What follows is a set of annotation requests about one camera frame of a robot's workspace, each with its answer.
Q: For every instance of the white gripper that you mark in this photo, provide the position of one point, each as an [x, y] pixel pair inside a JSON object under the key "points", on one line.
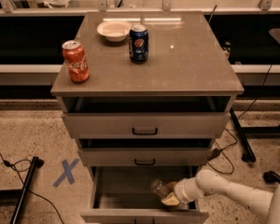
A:
{"points": [[180, 189]]}

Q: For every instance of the clear plastic water bottle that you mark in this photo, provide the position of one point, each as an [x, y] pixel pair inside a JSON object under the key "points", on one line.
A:
{"points": [[160, 189]]}

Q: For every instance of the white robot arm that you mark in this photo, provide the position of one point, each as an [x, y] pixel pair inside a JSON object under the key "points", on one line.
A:
{"points": [[261, 203]]}

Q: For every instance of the bottom grey drawer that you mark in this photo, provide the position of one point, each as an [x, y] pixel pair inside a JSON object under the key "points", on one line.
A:
{"points": [[122, 195]]}

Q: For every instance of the grey drawer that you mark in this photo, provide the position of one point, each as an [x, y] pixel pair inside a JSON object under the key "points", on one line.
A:
{"points": [[122, 195], [145, 152], [145, 125]]}

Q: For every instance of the middle grey drawer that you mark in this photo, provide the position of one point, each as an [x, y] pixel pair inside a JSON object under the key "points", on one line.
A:
{"points": [[145, 152]]}

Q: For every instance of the grey drawer cabinet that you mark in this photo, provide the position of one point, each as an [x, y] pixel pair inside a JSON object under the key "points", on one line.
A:
{"points": [[186, 69]]}

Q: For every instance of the top grey drawer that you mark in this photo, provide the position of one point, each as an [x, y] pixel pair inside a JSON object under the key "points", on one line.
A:
{"points": [[145, 125]]}

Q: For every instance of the black stand leg right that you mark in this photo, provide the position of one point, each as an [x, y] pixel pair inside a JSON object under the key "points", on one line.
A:
{"points": [[248, 155]]}

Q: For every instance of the black stand leg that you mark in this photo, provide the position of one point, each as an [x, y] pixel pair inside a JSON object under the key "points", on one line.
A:
{"points": [[35, 163], [248, 155]]}

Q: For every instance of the black chair wheel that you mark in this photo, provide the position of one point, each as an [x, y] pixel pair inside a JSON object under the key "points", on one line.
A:
{"points": [[271, 177]]}

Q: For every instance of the blue tape cross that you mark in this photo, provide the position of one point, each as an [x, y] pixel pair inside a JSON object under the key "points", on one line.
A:
{"points": [[67, 172]]}

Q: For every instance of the black stand leg left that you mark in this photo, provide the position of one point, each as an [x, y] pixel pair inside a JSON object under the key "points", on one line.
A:
{"points": [[35, 163]]}

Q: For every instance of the blue pepsi can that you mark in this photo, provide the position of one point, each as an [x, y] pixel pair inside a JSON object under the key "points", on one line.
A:
{"points": [[138, 43]]}

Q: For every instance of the red cola can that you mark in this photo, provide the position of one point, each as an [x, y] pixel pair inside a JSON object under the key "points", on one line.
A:
{"points": [[76, 61]]}

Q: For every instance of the white bowl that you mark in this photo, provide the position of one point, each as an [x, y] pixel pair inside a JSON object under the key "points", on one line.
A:
{"points": [[114, 31]]}

